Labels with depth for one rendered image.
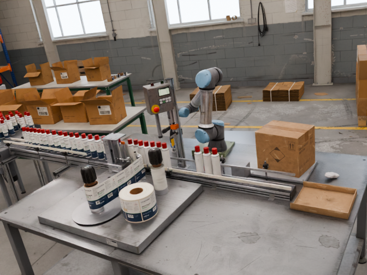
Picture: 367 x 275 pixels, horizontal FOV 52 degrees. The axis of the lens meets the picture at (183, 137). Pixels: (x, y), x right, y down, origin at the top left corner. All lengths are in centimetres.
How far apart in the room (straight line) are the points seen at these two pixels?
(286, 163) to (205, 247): 83
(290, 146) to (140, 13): 667
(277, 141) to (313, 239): 71
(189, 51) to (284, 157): 606
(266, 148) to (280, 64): 540
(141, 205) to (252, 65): 613
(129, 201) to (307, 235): 94
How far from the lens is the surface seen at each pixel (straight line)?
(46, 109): 473
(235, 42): 794
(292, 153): 243
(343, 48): 767
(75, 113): 455
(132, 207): 212
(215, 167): 243
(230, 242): 199
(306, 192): 236
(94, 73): 681
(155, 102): 255
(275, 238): 201
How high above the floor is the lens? 204
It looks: 21 degrees down
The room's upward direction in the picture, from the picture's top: 9 degrees counter-clockwise
